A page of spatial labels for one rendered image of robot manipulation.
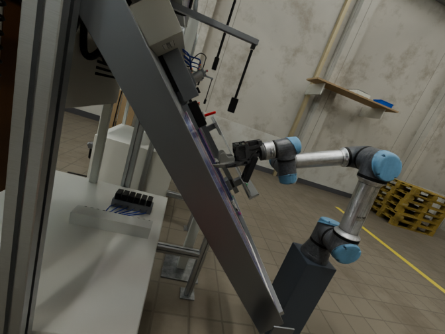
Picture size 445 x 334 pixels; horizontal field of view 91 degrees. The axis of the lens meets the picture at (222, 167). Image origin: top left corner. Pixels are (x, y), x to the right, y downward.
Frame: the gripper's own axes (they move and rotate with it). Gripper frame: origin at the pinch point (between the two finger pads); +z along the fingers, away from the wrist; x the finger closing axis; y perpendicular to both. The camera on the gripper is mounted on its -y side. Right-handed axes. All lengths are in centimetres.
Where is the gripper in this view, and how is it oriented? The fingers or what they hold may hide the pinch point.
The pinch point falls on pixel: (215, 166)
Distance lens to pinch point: 89.0
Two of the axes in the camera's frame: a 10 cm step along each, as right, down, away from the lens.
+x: 1.3, 3.1, -9.4
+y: -1.6, -9.3, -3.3
